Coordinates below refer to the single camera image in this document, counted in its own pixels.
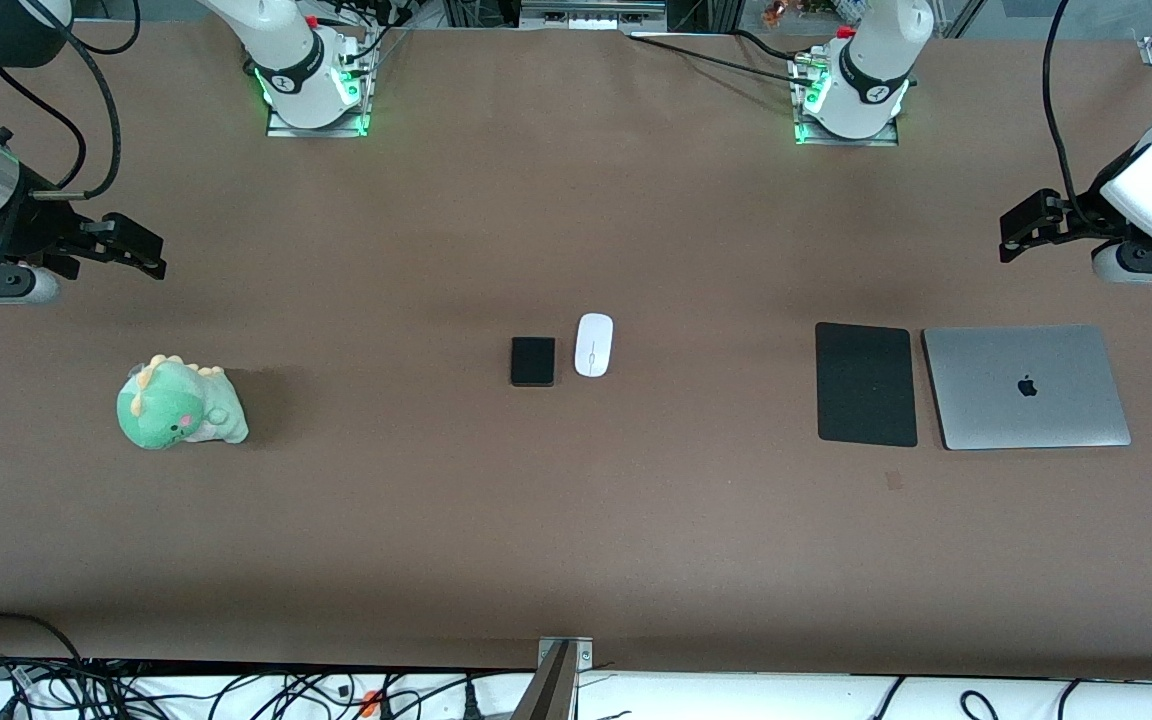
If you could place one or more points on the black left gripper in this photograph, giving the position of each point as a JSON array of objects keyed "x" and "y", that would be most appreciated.
[{"x": 1082, "y": 217}]

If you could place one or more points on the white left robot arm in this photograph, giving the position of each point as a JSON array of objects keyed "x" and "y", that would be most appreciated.
[{"x": 876, "y": 60}]

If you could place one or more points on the white computer mouse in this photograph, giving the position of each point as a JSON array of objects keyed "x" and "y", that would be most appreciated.
[{"x": 594, "y": 345}]

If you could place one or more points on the silver closed laptop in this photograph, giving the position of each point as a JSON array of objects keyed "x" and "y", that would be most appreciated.
[{"x": 1026, "y": 388}]

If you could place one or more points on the metal table edge bracket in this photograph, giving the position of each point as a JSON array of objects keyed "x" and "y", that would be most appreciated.
[{"x": 561, "y": 680}]

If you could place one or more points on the green dinosaur plush toy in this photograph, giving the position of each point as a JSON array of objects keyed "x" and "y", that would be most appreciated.
[{"x": 171, "y": 405}]

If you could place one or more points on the black phone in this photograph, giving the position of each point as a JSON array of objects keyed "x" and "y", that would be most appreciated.
[{"x": 533, "y": 362}]

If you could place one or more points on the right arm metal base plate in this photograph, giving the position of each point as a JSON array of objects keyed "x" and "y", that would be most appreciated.
[{"x": 278, "y": 130}]

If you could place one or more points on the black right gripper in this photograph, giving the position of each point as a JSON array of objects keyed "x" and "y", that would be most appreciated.
[{"x": 36, "y": 228}]

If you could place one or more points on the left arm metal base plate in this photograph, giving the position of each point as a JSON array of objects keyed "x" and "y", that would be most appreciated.
[{"x": 891, "y": 141}]

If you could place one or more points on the black mouse pad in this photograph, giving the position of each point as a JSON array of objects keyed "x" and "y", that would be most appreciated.
[{"x": 866, "y": 385}]

